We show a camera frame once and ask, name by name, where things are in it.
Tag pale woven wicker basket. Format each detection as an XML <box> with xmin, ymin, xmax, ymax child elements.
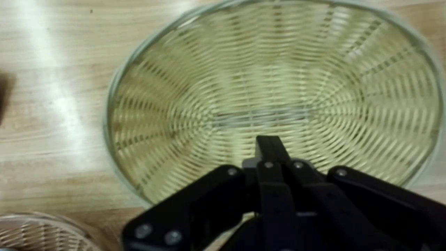
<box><xmin>104</xmin><ymin>0</ymin><xmax>445</xmax><ymax>205</ymax></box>

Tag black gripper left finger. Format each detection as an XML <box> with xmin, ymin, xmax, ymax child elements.
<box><xmin>122</xmin><ymin>165</ymin><xmax>258</xmax><ymax>251</ymax></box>

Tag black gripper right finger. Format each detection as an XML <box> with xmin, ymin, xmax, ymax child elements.
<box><xmin>255</xmin><ymin>136</ymin><xmax>446</xmax><ymax>251</ymax></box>

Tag brown woven basket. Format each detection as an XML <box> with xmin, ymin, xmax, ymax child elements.
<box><xmin>0</xmin><ymin>214</ymin><xmax>105</xmax><ymax>251</ymax></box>

